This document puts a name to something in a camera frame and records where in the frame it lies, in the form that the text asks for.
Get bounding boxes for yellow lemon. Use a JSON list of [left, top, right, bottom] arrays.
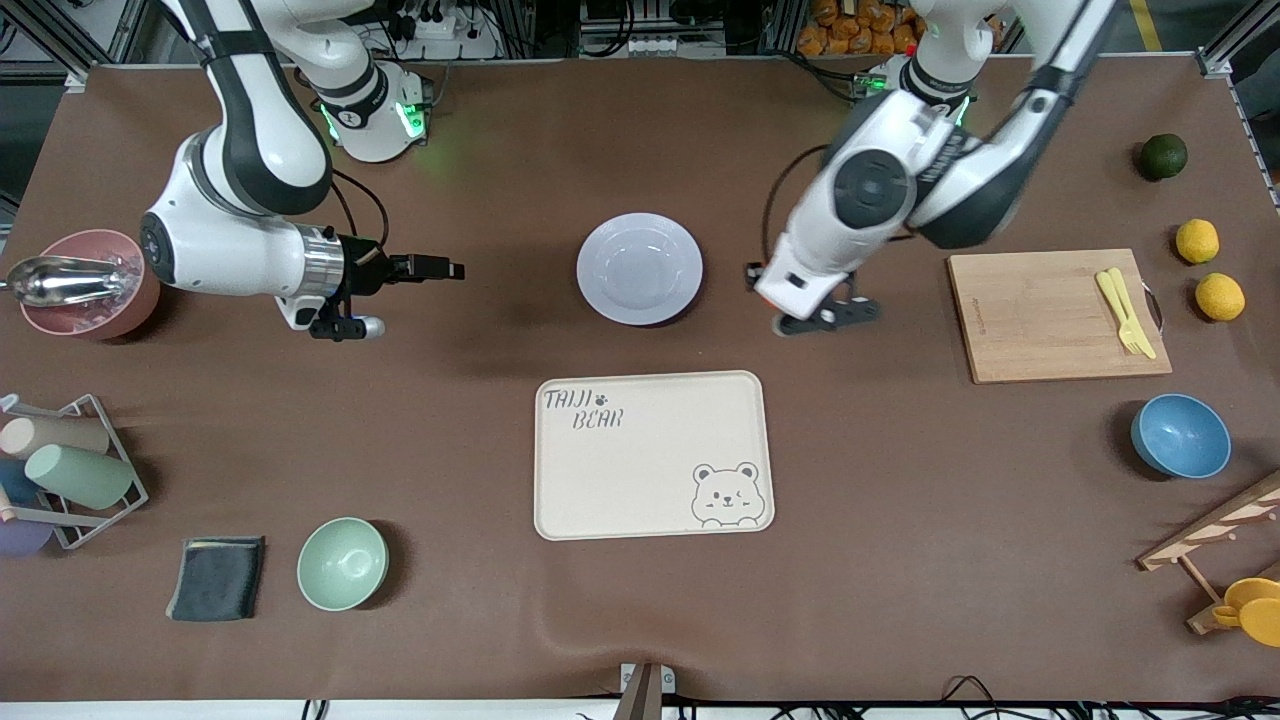
[[1195, 272, 1247, 322], [1175, 219, 1221, 265]]

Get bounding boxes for lavender round plate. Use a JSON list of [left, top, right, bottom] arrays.
[[576, 212, 704, 327]]

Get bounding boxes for wooden peg rack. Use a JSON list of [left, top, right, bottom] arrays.
[[1137, 470, 1280, 636]]

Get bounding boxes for dark green lime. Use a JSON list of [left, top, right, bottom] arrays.
[[1138, 133, 1189, 182]]

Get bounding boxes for yellow mug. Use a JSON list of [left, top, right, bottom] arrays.
[[1212, 577, 1280, 648]]

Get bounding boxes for yellow plastic knife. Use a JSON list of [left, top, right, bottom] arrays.
[[1095, 270, 1141, 353]]

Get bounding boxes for green bowl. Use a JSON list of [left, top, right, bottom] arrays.
[[297, 517, 389, 612]]

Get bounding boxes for dark grey folded cloth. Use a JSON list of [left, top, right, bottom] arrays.
[[166, 536, 267, 623]]

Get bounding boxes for beige cup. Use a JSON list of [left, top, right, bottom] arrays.
[[0, 416, 111, 460]]

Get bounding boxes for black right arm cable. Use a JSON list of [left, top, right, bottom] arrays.
[[330, 168, 391, 249]]

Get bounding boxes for clear ice cubes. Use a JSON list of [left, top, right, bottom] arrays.
[[60, 252, 143, 327]]

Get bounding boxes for bag of orange toys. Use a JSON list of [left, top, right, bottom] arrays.
[[797, 0, 923, 57]]

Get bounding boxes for white power strip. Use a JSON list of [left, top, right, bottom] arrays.
[[385, 0, 503, 61]]

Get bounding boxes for cream bear print tray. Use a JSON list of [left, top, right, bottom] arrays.
[[533, 370, 776, 542]]

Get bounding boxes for green cup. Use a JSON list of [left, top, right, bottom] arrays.
[[25, 443, 136, 510]]

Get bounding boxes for pink bowl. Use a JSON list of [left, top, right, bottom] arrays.
[[20, 229, 161, 340]]

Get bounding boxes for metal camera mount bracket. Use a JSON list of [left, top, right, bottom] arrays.
[[612, 662, 677, 720]]

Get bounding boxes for blue bowl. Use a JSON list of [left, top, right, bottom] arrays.
[[1131, 393, 1233, 480]]

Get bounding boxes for purple cup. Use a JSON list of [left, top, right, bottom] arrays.
[[0, 518, 56, 557]]

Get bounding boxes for blue cup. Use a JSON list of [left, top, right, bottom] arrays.
[[0, 458, 41, 506]]

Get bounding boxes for wooden cutting board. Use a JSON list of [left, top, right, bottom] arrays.
[[947, 248, 1173, 385]]

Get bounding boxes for silver metal scoop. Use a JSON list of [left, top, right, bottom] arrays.
[[0, 256, 126, 308]]

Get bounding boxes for grey wire cup rack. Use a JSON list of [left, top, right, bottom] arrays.
[[0, 393, 150, 551]]

